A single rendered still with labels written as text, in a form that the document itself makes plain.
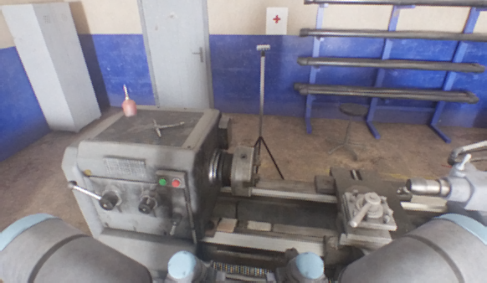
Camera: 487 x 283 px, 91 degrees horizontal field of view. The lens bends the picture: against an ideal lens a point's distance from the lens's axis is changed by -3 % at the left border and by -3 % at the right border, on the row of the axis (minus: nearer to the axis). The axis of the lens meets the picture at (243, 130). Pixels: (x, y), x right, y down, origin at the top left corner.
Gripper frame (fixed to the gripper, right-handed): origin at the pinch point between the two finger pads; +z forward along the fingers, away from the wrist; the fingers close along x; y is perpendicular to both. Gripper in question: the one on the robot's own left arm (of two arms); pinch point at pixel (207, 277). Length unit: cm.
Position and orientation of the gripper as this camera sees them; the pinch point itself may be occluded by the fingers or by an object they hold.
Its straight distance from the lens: 132.0
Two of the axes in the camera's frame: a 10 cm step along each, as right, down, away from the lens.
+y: 1.1, -7.9, 6.0
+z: 1.8, 6.1, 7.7
